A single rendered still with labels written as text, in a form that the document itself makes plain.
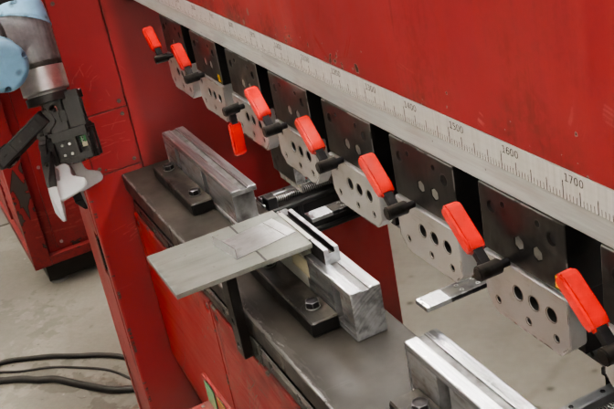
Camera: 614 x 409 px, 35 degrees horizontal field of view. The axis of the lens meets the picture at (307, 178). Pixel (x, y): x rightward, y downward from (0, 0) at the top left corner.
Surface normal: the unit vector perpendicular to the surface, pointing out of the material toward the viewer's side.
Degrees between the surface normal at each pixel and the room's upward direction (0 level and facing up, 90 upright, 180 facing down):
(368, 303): 90
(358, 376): 0
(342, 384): 0
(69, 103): 72
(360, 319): 90
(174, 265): 0
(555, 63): 90
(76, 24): 90
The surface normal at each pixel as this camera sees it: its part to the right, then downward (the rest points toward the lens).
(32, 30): 0.52, -0.06
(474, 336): -0.17, -0.90
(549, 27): -0.89, 0.32
